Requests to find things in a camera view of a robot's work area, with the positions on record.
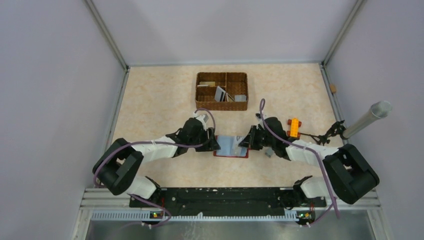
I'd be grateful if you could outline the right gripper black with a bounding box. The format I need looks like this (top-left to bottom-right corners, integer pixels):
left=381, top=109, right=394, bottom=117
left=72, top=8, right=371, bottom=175
left=239, top=125, right=276, bottom=151

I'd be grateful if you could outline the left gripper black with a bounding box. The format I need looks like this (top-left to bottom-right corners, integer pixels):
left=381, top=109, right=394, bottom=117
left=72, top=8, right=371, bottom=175
left=188, top=127, right=221, bottom=152

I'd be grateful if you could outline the red leather card holder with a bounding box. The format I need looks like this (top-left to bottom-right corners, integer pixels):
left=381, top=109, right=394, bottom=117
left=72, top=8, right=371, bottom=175
left=213, top=135, right=249, bottom=159

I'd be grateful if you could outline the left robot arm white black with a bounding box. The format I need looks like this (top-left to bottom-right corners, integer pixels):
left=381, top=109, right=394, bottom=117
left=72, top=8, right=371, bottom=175
left=92, top=114, right=221, bottom=207

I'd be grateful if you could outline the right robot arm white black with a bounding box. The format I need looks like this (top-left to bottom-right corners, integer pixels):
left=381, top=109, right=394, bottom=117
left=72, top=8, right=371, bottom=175
left=238, top=117, right=380, bottom=206

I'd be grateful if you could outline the grey plastic toy beam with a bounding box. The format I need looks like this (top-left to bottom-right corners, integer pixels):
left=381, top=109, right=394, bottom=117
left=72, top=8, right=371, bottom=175
left=264, top=148, right=275, bottom=158

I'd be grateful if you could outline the yellow toy brick car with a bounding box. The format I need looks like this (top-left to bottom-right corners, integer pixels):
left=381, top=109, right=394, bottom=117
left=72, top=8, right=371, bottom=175
left=287, top=117, right=302, bottom=139

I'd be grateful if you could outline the brown wicker divided basket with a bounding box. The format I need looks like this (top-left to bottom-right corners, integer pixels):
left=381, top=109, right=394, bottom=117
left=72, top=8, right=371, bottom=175
left=194, top=72, right=249, bottom=111

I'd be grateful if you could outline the black mini tripod stand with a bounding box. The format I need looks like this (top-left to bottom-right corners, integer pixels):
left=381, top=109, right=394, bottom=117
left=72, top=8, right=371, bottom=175
left=300, top=120, right=346, bottom=146

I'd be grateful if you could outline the small tan block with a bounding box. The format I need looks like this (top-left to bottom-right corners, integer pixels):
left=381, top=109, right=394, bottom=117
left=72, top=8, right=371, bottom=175
left=329, top=84, right=337, bottom=94

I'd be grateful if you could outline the silver metal tube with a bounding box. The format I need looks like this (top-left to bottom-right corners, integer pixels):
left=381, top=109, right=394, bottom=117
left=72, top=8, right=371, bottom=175
left=341, top=100, right=393, bottom=140

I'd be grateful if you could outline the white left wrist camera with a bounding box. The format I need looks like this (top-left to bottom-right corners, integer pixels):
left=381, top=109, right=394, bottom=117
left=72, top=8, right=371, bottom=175
left=192, top=112, right=209, bottom=130

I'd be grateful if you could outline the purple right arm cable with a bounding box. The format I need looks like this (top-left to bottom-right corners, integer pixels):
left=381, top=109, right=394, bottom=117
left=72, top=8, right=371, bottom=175
left=258, top=98, right=341, bottom=220

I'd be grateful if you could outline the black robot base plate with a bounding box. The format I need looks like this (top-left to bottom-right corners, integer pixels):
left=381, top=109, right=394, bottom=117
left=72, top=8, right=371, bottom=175
left=149, top=187, right=327, bottom=218

